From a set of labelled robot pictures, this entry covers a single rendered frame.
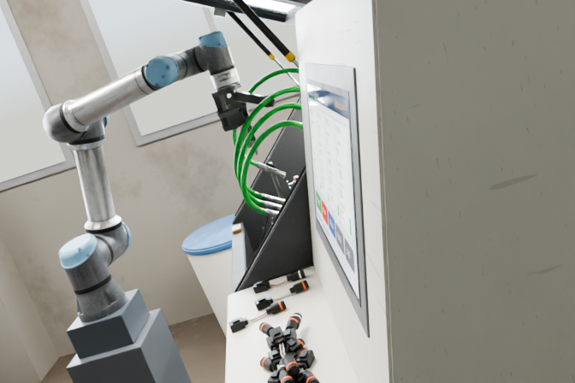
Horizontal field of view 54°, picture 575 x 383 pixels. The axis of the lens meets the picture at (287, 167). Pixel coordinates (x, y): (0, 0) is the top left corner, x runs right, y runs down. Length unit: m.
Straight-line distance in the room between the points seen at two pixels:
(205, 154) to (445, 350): 2.85
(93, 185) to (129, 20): 1.73
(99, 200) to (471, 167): 1.41
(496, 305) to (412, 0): 0.35
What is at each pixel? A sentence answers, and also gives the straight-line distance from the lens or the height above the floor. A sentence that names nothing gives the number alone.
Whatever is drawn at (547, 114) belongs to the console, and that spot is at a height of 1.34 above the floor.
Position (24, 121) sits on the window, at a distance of 3.71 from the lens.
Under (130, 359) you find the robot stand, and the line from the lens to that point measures 1.80.
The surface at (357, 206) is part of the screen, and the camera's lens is 0.72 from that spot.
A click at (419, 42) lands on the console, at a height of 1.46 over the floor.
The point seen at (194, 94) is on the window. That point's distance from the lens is 3.35.
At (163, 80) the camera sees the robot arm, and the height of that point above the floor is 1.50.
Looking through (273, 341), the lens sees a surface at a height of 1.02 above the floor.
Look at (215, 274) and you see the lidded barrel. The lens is 3.04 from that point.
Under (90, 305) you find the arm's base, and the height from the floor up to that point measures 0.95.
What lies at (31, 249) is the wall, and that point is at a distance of 3.96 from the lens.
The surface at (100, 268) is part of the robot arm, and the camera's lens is 1.81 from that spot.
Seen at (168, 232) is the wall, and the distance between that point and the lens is 3.61.
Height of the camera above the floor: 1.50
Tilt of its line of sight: 12 degrees down
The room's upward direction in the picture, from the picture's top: 19 degrees counter-clockwise
